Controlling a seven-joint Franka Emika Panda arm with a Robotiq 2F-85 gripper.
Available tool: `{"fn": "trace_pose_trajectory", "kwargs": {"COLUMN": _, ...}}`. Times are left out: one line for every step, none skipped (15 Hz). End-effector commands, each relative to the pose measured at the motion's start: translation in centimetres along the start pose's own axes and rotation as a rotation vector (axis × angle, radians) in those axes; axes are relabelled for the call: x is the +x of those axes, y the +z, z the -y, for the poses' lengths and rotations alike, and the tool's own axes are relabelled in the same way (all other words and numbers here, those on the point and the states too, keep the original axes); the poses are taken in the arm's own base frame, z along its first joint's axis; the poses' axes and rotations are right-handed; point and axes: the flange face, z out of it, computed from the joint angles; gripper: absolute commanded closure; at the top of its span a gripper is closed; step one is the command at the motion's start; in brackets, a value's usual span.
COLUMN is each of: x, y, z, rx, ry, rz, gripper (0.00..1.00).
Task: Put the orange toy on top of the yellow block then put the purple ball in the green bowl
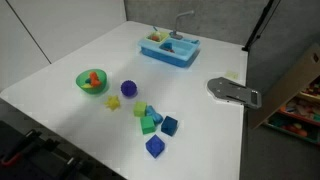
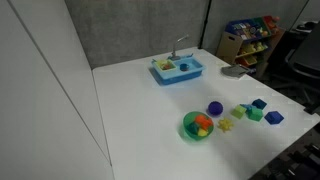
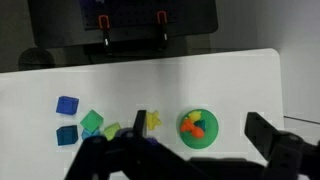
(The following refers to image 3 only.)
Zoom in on orange and black clamp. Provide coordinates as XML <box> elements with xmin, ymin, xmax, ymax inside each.
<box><xmin>156</xmin><ymin>10</ymin><xmax>169</xmax><ymax>52</ymax></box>
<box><xmin>98</xmin><ymin>14</ymin><xmax>113</xmax><ymax>55</ymax></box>

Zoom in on black pegboard panel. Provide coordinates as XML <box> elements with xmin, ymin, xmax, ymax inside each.
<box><xmin>27</xmin><ymin>0</ymin><xmax>219</xmax><ymax>48</ymax></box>

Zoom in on dark blue block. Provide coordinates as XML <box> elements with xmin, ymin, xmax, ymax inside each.
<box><xmin>56</xmin><ymin>125</ymin><xmax>79</xmax><ymax>147</ymax></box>

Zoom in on green block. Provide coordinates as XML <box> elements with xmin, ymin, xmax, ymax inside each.
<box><xmin>79</xmin><ymin>109</ymin><xmax>104</xmax><ymax>133</ymax></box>

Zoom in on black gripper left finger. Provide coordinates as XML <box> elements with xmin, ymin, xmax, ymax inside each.
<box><xmin>64</xmin><ymin>109</ymin><xmax>214</xmax><ymax>180</ymax></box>

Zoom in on teal toy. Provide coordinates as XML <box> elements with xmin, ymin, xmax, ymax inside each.
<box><xmin>194</xmin><ymin>119</ymin><xmax>207</xmax><ymax>133</ymax></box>

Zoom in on yellow spiky toy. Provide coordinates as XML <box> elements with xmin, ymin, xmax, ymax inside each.
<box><xmin>145</xmin><ymin>111</ymin><xmax>163</xmax><ymax>131</ymax></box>

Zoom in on black round ribbed object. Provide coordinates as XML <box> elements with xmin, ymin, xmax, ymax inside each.
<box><xmin>18</xmin><ymin>47</ymin><xmax>56</xmax><ymax>72</ymax></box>

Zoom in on yellow-green block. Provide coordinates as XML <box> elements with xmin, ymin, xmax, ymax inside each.
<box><xmin>103</xmin><ymin>122</ymin><xmax>122</xmax><ymax>141</ymax></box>

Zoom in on light blue block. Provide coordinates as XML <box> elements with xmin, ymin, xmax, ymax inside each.
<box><xmin>81</xmin><ymin>128</ymin><xmax>101</xmax><ymax>141</ymax></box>

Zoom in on orange toy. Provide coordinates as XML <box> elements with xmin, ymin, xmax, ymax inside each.
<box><xmin>180</xmin><ymin>119</ymin><xmax>205</xmax><ymax>139</ymax></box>

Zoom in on bright blue block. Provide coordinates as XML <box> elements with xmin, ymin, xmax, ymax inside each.
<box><xmin>55</xmin><ymin>95</ymin><xmax>80</xmax><ymax>116</ymax></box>

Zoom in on green bowl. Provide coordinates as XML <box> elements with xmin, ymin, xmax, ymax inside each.
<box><xmin>176</xmin><ymin>108</ymin><xmax>220</xmax><ymax>149</ymax></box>

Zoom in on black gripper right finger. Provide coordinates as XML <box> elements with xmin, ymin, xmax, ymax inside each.
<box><xmin>244</xmin><ymin>111</ymin><xmax>320</xmax><ymax>180</ymax></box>

